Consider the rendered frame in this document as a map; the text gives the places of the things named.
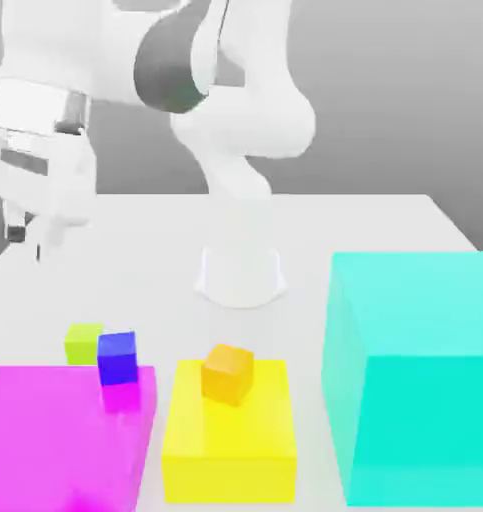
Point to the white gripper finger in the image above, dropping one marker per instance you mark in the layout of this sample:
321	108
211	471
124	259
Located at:
49	236
15	224

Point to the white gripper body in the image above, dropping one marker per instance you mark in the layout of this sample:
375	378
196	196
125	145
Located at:
65	184

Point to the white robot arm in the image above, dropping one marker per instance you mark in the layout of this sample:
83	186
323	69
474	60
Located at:
249	120

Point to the small lime green cube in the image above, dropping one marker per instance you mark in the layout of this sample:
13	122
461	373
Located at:
80	346

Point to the small blue cube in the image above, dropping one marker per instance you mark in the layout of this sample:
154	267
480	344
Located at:
118	362

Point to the small orange cube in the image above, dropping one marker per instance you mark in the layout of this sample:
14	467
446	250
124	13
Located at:
227	378

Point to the large magenta box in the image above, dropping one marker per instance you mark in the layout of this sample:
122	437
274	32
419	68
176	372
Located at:
45	440

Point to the large yellow box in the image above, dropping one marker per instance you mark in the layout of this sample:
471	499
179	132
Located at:
229	452

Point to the large cyan box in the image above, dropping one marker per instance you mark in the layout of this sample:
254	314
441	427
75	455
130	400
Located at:
417	400

